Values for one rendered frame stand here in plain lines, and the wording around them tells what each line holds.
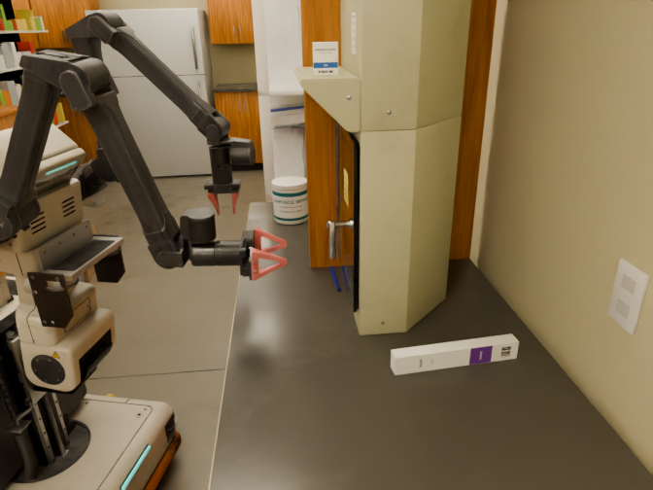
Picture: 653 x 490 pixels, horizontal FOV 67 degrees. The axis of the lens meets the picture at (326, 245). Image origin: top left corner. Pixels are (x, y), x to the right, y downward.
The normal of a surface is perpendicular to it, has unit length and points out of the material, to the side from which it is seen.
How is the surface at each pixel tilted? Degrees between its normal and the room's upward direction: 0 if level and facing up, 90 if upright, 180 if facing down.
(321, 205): 90
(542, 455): 0
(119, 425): 0
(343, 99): 90
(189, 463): 0
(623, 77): 90
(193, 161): 90
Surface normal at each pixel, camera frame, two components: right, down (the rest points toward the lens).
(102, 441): -0.02, -0.91
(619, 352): -1.00, 0.06
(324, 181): 0.09, 0.40
